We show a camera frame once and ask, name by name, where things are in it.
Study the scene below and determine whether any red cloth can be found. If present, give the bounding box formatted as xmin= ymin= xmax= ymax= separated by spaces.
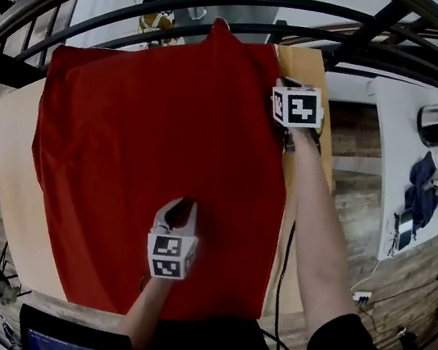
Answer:
xmin=6 ymin=0 xmax=315 ymax=339

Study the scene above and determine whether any dark blue cloth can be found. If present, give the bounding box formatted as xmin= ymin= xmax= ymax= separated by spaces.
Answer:
xmin=399 ymin=148 xmax=438 ymax=238

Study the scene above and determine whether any person's left forearm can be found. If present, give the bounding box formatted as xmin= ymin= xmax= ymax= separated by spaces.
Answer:
xmin=117 ymin=270 xmax=173 ymax=350

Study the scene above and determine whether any black monitor screen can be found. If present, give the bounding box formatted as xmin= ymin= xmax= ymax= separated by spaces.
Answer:
xmin=13 ymin=302 xmax=137 ymax=350

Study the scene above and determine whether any white table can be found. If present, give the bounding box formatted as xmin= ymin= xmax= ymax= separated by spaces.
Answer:
xmin=338 ymin=74 xmax=438 ymax=270

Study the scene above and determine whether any black folding chair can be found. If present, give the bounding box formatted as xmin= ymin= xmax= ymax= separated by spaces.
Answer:
xmin=0 ymin=241 xmax=40 ymax=330

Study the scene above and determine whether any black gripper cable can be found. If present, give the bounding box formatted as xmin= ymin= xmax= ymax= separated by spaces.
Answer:
xmin=267 ymin=218 xmax=328 ymax=350

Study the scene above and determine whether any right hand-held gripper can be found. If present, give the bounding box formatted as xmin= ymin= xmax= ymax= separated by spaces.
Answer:
xmin=262 ymin=75 xmax=329 ymax=157

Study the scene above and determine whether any white power strip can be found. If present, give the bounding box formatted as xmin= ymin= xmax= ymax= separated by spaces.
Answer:
xmin=351 ymin=289 xmax=373 ymax=307

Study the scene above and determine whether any person's right forearm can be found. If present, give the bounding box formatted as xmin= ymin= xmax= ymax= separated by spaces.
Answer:
xmin=258 ymin=128 xmax=387 ymax=350

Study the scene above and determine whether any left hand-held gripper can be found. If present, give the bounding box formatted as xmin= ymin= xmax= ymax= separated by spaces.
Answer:
xmin=141 ymin=193 xmax=206 ymax=285

